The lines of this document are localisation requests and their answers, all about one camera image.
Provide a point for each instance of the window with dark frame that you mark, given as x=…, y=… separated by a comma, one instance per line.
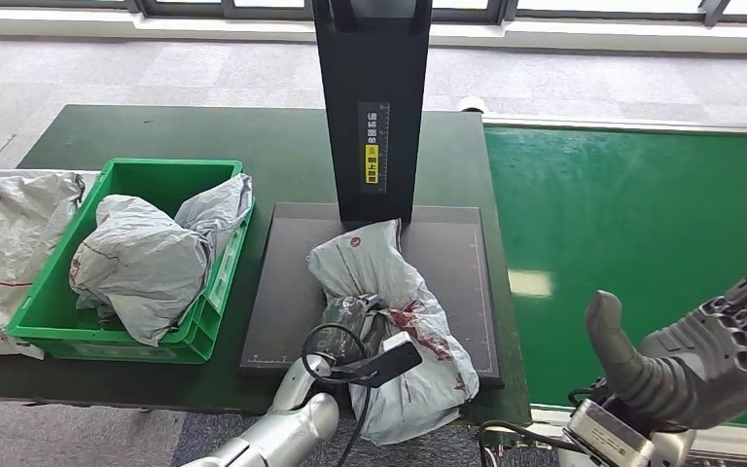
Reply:
x=174, y=8

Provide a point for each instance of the grey poly mailer parcel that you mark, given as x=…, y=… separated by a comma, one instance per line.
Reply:
x=225, y=206
x=141, y=271

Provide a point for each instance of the large crumpled white sack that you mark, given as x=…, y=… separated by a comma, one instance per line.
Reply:
x=6, y=238

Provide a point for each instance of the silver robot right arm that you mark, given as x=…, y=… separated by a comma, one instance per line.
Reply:
x=673, y=448

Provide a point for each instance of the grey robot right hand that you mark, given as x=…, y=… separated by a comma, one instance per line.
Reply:
x=702, y=367

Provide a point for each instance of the black inbound scanner machine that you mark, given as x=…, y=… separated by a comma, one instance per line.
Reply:
x=283, y=258

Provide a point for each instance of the grey parcel with red print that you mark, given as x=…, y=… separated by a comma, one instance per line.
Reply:
x=425, y=387

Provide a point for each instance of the white window sill ledge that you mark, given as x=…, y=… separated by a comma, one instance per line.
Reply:
x=90, y=26

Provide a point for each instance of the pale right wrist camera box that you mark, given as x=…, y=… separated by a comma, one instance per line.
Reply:
x=605, y=435

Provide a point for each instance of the yellow and black label sticker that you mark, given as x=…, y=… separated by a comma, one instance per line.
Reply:
x=372, y=164

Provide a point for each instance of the green plastic crate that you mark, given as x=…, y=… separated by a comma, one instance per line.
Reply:
x=148, y=177

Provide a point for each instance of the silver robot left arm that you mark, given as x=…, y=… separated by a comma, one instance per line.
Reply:
x=296, y=425

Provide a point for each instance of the dark green table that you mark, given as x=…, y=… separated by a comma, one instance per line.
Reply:
x=154, y=129

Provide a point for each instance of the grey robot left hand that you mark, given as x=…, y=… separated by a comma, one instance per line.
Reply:
x=351, y=329

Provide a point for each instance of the white conveyor end roller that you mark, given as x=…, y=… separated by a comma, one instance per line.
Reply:
x=472, y=104

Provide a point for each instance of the aluminium conveyor frame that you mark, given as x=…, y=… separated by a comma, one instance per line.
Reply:
x=605, y=122

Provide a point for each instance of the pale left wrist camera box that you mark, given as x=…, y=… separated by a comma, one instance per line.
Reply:
x=386, y=364

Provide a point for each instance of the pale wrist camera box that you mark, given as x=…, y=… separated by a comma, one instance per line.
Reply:
x=605, y=435
x=386, y=364

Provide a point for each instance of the green conveyor belt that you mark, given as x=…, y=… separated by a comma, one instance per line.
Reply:
x=605, y=193

